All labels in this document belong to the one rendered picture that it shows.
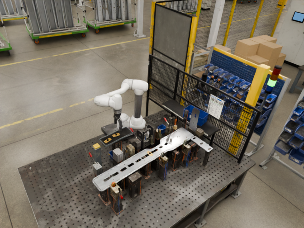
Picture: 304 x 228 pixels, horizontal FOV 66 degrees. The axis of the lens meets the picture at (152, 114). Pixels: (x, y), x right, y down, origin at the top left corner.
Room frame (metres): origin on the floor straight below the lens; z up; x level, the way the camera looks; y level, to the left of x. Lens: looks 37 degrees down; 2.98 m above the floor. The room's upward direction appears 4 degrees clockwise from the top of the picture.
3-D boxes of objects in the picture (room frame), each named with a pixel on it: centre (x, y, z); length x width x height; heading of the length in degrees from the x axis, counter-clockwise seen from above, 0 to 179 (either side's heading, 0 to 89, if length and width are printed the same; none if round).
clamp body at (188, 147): (2.03, -0.45, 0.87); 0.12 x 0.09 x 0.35; 44
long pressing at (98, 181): (1.88, 0.00, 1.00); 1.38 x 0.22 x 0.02; 134
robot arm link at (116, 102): (1.99, 0.38, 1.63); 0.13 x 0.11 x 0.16; 88
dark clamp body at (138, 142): (2.02, 0.15, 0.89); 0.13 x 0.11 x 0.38; 44
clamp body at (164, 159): (1.81, -0.17, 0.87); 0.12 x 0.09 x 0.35; 44
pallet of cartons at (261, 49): (6.08, -2.78, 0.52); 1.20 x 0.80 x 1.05; 126
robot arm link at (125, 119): (2.55, 0.39, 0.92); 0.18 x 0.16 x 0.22; 87
